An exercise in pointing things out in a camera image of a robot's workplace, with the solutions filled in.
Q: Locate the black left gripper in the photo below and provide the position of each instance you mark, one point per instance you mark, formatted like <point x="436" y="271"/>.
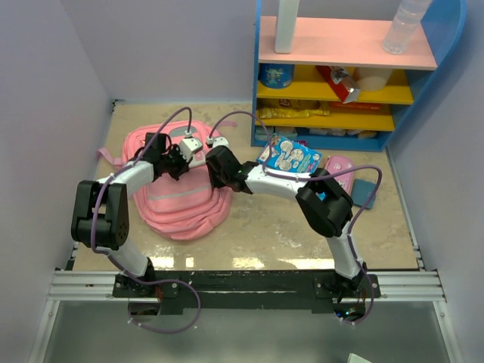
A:
<point x="184" y="163"/>

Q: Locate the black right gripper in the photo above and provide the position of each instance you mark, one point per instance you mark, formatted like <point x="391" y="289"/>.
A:
<point x="216" y="183"/>

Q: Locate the pink student backpack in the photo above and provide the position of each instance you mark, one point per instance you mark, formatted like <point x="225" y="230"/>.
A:
<point x="186" y="209"/>

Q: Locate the pink pencil case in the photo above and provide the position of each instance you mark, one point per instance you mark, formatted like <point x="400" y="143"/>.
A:
<point x="337" y="163"/>

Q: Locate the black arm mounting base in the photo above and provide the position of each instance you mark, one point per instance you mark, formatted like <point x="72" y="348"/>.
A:
<point x="319" y="291"/>

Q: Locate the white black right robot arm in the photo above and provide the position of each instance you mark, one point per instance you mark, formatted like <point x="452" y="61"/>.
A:
<point x="324" y="203"/>

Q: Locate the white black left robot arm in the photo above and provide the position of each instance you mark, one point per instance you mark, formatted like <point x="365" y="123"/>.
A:
<point x="101" y="210"/>

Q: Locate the yellow chips bag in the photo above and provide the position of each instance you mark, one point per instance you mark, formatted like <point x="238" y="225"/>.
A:
<point x="291" y="108"/>

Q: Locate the blue illustrated book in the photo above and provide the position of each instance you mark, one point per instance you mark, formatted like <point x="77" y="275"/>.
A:
<point x="283" y="154"/>

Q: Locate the blue round tin can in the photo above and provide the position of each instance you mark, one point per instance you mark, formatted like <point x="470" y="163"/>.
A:
<point x="276" y="76"/>

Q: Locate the red flat package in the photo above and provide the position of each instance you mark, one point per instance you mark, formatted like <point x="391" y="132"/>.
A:
<point x="356" y="108"/>

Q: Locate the dark blue notebook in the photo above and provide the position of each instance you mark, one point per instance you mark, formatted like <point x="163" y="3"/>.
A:
<point x="361" y="191"/>

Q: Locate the blue wooden shelf unit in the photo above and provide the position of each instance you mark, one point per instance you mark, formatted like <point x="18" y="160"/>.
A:
<point x="352" y="43"/>

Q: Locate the red snack box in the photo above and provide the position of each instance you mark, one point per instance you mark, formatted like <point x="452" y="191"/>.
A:
<point x="341" y="82"/>

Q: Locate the white plastic cup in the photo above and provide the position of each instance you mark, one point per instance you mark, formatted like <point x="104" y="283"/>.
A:
<point x="372" y="79"/>

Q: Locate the white tall bottle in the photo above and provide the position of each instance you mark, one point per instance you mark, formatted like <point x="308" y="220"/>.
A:
<point x="286" y="25"/>

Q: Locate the clear plastic water bottle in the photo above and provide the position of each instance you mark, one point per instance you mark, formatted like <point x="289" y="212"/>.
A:
<point x="404" y="24"/>

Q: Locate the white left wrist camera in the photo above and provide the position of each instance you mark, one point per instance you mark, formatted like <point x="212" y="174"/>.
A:
<point x="190" y="146"/>

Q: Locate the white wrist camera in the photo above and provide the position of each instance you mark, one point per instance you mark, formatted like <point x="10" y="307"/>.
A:
<point x="190" y="146"/>
<point x="216" y="141"/>

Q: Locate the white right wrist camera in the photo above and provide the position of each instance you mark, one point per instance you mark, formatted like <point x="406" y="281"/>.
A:
<point x="216" y="141"/>

